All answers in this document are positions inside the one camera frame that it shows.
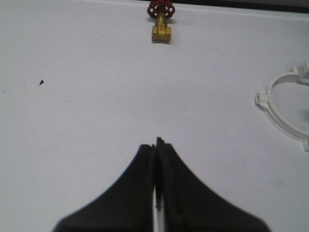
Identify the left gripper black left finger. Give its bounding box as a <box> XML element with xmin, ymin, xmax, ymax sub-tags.
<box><xmin>54</xmin><ymin>145</ymin><xmax>155</xmax><ymax>232</ymax></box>

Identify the brass valve red handwheel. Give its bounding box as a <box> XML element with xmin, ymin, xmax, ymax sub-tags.
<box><xmin>147</xmin><ymin>0</ymin><xmax>175</xmax><ymax>42</ymax></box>

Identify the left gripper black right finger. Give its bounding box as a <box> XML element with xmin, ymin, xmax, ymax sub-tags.
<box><xmin>156</xmin><ymin>137</ymin><xmax>270</xmax><ymax>232</ymax></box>

